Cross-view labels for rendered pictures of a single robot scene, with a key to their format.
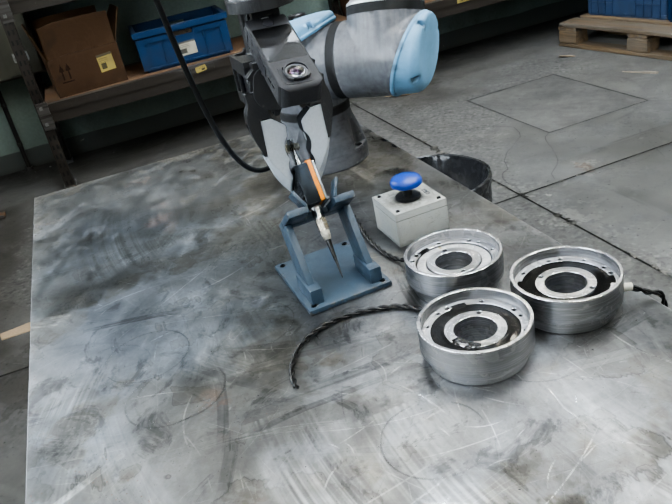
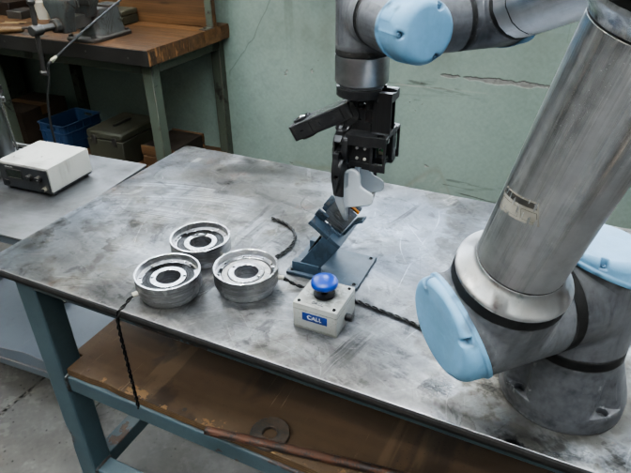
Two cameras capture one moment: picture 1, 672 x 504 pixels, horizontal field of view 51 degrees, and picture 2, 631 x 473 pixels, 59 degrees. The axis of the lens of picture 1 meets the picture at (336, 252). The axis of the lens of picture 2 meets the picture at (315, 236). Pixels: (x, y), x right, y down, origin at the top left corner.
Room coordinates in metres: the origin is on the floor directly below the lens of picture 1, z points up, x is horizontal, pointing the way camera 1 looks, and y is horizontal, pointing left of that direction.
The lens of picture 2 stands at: (1.24, -0.61, 1.35)
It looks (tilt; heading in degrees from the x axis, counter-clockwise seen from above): 31 degrees down; 131
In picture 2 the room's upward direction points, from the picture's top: 1 degrees counter-clockwise
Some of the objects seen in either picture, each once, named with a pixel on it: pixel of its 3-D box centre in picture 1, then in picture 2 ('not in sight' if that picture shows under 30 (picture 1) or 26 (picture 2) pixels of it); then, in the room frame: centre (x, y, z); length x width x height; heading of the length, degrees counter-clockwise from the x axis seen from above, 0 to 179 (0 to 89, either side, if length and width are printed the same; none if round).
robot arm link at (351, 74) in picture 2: not in sight; (362, 69); (0.77, 0.03, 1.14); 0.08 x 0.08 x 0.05
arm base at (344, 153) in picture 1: (319, 130); (567, 359); (1.14, -0.01, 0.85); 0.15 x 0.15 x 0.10
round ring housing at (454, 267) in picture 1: (454, 267); (246, 276); (0.66, -0.12, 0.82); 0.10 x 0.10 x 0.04
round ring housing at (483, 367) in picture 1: (476, 336); (201, 245); (0.53, -0.11, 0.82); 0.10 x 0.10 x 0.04
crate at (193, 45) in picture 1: (180, 38); not in sight; (4.20, 0.61, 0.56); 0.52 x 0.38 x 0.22; 103
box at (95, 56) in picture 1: (80, 49); not in sight; (4.03, 1.13, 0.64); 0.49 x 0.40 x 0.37; 111
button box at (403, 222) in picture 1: (408, 210); (328, 306); (0.82, -0.10, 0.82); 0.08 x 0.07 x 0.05; 16
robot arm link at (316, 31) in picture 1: (309, 60); (585, 285); (1.13, -0.02, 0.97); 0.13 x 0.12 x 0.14; 62
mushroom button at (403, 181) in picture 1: (407, 193); (324, 291); (0.81, -0.10, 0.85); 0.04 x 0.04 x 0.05
